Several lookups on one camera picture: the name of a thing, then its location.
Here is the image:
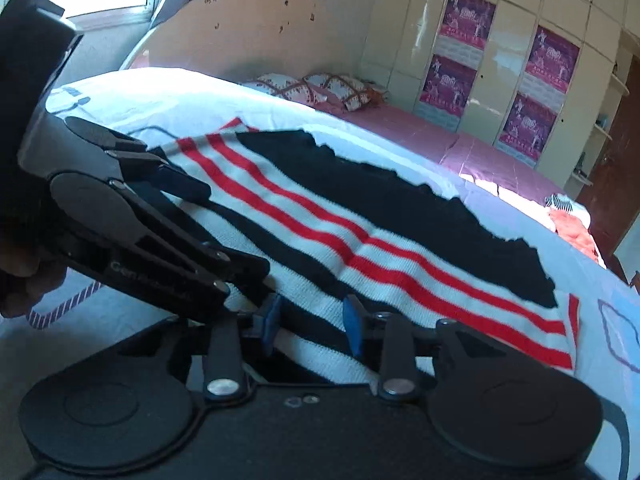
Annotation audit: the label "lower right purple poster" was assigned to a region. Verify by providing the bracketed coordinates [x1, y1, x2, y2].
[496, 92, 556, 168]

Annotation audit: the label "cream glossy wardrobe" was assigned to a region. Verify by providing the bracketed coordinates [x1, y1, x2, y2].
[360, 0, 639, 185]

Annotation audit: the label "brown wooden door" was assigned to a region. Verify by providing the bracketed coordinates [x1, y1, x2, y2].
[580, 58, 640, 260]

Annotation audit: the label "pink checked bed sheet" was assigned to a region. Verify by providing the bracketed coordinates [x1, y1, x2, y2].
[326, 104, 563, 205]

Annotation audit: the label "near patterned pillow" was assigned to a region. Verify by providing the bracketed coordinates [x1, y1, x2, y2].
[242, 73, 326, 107]

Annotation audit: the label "striped knit sweater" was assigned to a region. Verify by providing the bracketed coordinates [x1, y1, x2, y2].
[152, 119, 579, 384]

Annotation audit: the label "patterned pillow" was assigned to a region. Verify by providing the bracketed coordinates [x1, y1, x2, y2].
[242, 73, 326, 107]
[304, 73, 385, 112]

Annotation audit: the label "upper left purple poster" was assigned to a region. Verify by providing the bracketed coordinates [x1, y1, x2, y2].
[439, 0, 496, 50]

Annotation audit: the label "person's left hand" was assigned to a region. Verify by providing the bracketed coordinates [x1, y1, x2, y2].
[1, 240, 67, 318]

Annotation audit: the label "black white checked cloth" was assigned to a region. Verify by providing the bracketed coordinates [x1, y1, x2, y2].
[544, 193, 574, 211]

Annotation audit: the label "beige wooden headboard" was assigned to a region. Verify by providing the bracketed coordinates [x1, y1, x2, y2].
[120, 0, 349, 82]

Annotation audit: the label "far patterned pillow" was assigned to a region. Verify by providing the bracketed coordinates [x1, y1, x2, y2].
[304, 73, 385, 112]

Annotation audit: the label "white blue patterned quilt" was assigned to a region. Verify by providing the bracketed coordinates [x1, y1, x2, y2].
[1, 68, 639, 479]

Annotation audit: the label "orange red garment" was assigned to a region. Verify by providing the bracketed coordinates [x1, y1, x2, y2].
[548, 208, 600, 263]

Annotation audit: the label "upper right purple poster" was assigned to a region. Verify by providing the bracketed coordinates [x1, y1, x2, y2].
[525, 26, 580, 93]

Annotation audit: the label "lower left purple poster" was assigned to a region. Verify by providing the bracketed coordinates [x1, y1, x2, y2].
[420, 54, 476, 118]

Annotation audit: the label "corner wall shelves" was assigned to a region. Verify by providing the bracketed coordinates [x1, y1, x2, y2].
[569, 71, 632, 189]

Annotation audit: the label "purple poster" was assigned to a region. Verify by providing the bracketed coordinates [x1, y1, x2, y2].
[525, 26, 580, 93]
[496, 92, 556, 168]
[420, 54, 476, 118]
[439, 0, 496, 50]

